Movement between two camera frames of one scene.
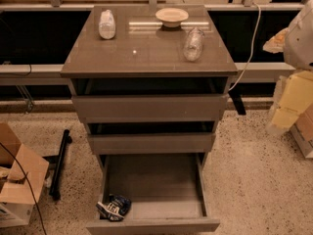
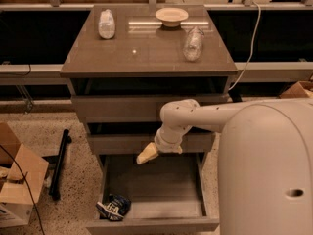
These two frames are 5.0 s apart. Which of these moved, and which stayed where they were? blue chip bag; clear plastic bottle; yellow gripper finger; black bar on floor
Moved: yellow gripper finger
Stayed: clear plastic bottle; black bar on floor; blue chip bag
